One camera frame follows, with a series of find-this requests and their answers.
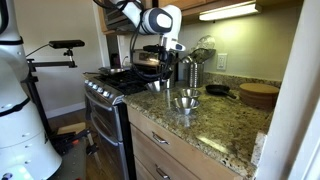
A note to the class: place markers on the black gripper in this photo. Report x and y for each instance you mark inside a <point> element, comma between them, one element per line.
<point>166,60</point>

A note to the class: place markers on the small steel bowl with seeds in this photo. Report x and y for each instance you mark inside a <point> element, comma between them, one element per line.
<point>155,86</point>

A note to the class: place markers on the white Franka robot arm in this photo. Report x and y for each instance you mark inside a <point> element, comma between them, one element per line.
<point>20,133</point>

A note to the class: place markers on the small empty steel bowl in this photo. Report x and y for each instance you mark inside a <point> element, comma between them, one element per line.
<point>189,92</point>

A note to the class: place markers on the large empty steel bowl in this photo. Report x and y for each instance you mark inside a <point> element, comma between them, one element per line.
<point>185,104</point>

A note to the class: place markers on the steel ladle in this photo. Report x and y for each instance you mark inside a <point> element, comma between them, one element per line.
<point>186,60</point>

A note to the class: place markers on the black cast iron skillet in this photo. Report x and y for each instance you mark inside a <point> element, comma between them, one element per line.
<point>218,90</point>

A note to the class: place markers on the black frying pan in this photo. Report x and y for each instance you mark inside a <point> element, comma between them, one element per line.
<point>111,70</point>

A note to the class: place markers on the stainless steel gas range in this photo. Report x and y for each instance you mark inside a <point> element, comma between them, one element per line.
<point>106,123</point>

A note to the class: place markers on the wood upper cabinet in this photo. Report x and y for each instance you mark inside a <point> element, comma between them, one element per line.
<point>193,3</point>

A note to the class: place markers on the light wood base cabinet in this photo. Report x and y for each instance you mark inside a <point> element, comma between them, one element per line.
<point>186,156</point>

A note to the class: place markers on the under-cabinet light strip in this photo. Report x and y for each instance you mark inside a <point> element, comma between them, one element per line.
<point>230,11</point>

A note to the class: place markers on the round wooden board stack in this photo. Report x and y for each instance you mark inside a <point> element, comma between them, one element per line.
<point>258,95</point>

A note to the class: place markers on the tan cardboard piece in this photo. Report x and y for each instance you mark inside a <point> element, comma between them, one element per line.
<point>71,128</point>

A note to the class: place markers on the black orange bar clamp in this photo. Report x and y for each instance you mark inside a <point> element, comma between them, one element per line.
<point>71,141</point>

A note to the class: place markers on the white door trim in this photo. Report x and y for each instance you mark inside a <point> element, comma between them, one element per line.
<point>293,100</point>

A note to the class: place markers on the gray robot cart top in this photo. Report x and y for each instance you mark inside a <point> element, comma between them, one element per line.
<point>71,165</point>

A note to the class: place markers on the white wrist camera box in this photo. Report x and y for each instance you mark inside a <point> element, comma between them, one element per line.
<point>173,44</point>

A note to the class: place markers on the white wall outlet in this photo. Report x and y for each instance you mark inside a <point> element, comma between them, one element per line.
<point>221,61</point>

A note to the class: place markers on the black stereo camera bar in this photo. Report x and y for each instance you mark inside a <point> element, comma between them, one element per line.
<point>66,44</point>

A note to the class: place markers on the black camera stand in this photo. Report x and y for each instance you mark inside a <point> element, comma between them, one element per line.
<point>36,100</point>

